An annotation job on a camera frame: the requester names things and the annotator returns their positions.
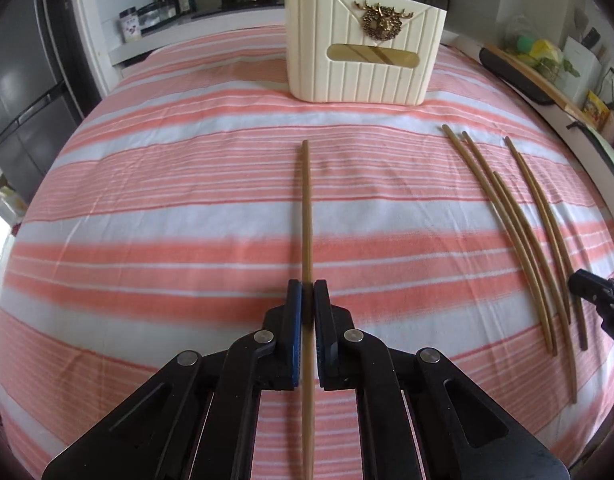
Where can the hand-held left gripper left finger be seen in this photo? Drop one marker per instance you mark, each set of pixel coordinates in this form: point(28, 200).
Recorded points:
point(294, 340)

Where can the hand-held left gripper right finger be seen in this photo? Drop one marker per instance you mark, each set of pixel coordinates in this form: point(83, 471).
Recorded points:
point(323, 340)

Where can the black gas stove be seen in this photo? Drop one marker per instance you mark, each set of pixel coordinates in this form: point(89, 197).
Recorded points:
point(242, 0)

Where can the cream ribbed utensil box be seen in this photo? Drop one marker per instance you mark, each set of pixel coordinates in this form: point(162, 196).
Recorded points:
point(317, 60)

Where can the plastic bag with yellow contents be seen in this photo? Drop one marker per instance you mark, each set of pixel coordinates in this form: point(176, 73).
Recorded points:
point(537, 47)

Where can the white condiment jar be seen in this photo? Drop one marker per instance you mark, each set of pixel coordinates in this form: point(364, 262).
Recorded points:
point(130, 25)

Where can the white knife block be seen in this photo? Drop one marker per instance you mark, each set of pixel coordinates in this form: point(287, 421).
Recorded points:
point(584, 67)

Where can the yellow packet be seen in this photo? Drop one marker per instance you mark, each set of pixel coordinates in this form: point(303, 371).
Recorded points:
point(597, 109)

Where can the wooden cutting board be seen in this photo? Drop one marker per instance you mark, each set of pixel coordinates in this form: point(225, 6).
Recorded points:
point(562, 100)

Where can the grey refrigerator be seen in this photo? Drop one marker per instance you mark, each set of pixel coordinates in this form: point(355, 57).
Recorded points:
point(22, 85)

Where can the green cutting board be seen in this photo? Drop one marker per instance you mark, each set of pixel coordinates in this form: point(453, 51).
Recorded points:
point(609, 160)

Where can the black oblong holder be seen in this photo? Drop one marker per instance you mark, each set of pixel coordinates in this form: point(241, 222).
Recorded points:
point(517, 77)

